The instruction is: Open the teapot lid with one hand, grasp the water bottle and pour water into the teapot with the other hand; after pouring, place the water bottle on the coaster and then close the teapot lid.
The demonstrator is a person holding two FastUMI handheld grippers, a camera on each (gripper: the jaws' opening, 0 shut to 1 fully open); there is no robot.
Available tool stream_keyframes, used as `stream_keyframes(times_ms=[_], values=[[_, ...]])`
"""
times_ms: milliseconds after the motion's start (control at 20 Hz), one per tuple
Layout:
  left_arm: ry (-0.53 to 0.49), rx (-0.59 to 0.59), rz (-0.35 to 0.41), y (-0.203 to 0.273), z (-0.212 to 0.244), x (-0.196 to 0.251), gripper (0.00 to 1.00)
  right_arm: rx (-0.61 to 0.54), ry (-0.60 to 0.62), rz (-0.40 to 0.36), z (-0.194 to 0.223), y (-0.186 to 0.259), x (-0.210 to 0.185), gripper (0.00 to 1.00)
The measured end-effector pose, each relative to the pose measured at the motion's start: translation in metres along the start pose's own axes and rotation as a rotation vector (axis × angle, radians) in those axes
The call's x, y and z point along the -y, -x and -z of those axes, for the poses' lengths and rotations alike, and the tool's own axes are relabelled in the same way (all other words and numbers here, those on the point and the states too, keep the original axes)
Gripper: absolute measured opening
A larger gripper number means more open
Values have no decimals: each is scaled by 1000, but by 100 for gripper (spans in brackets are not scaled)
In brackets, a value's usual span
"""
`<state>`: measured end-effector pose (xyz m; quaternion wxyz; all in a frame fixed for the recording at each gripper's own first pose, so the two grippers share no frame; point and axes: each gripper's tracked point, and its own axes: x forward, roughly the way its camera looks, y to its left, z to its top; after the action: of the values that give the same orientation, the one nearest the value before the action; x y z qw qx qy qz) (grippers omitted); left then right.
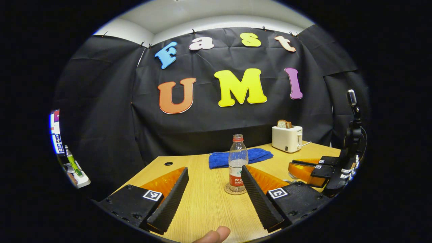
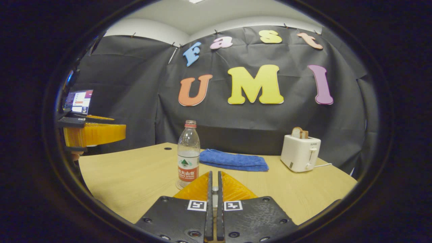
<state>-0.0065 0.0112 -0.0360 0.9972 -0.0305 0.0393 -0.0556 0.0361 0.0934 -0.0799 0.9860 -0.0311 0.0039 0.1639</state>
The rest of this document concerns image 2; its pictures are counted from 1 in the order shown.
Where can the blue folded towel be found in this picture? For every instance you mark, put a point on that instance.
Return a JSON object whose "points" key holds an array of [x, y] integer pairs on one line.
{"points": [[233, 160]]}

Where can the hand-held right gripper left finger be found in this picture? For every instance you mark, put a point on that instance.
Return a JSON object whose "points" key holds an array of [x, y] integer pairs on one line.
{"points": [[210, 216]]}

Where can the toast bread slice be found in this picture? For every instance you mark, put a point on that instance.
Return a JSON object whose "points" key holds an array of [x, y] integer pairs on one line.
{"points": [[305, 134], [296, 132]]}

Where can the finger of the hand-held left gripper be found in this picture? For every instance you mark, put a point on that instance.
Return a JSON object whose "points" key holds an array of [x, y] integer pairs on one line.
{"points": [[72, 122], [94, 135]]}

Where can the ceiling light panel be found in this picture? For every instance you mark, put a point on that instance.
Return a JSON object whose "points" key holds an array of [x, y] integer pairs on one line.
{"points": [[196, 1]]}

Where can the white toaster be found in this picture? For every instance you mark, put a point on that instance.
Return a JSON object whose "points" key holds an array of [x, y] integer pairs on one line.
{"points": [[298, 153]]}

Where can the clear plastic water bottle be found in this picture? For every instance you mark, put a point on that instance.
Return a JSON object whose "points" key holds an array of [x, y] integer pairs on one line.
{"points": [[188, 155]]}

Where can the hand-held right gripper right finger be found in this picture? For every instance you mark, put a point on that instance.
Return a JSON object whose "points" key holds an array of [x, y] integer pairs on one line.
{"points": [[220, 216]]}

